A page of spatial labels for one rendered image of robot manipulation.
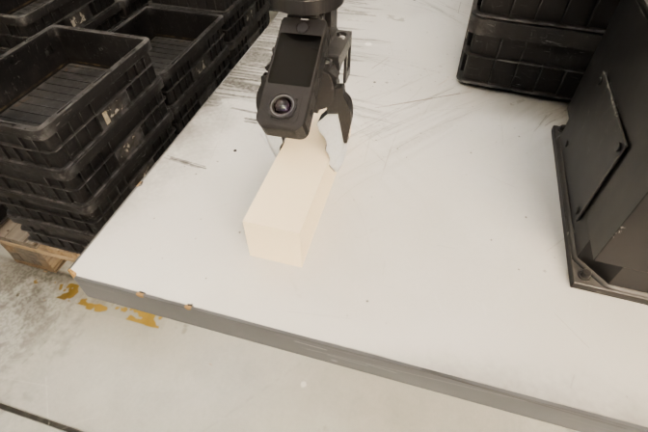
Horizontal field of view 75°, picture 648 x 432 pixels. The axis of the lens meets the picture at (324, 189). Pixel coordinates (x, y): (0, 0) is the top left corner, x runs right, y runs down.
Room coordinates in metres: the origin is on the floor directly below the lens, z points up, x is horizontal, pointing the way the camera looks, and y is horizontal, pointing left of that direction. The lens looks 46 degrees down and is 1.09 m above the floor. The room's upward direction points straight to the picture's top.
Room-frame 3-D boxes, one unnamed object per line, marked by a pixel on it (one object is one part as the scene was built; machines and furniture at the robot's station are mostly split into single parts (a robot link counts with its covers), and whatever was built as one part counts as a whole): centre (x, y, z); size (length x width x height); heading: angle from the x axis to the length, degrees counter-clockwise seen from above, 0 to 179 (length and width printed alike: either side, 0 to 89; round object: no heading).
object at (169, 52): (1.25, 0.53, 0.31); 0.40 x 0.30 x 0.34; 165
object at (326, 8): (0.41, 0.01, 0.88); 0.09 x 0.08 x 0.12; 165
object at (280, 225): (0.38, 0.02, 0.73); 0.24 x 0.06 x 0.06; 165
